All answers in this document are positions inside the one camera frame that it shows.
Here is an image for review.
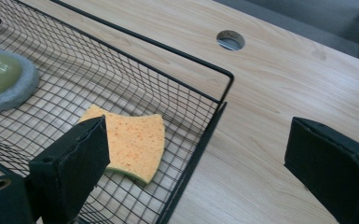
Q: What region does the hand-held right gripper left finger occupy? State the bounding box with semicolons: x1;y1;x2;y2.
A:
27;115;112;224

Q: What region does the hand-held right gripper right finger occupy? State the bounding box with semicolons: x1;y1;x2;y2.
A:
283;116;359;224

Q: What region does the black wire basket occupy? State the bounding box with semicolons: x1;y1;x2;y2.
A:
0;0;235;224

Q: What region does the yellow and green sponge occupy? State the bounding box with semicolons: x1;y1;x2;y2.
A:
77;104;167;185

